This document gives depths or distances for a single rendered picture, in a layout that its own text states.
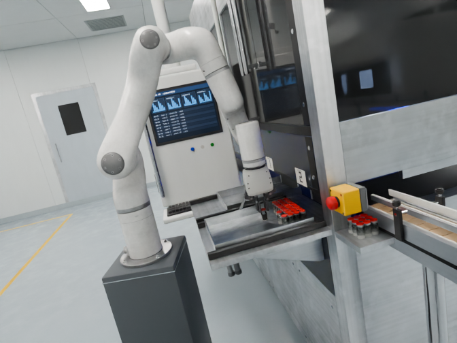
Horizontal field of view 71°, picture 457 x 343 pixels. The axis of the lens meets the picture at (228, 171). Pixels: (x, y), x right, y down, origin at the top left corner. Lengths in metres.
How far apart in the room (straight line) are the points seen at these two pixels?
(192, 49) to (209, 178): 1.01
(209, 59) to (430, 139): 0.76
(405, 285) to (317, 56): 0.83
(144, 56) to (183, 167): 1.00
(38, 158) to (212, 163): 5.23
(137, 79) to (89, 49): 5.58
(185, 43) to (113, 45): 5.52
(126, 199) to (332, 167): 0.67
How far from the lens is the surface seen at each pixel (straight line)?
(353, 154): 1.05
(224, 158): 1.93
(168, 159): 1.90
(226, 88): 1.08
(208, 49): 1.09
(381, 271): 1.23
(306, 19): 0.99
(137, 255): 1.19
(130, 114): 1.08
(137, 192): 1.13
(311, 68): 0.97
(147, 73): 1.06
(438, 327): 1.13
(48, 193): 6.92
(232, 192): 1.61
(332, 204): 0.95
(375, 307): 1.29
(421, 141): 1.19
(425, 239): 0.93
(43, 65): 6.79
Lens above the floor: 1.34
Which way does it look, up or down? 12 degrees down
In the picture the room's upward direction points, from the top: 12 degrees counter-clockwise
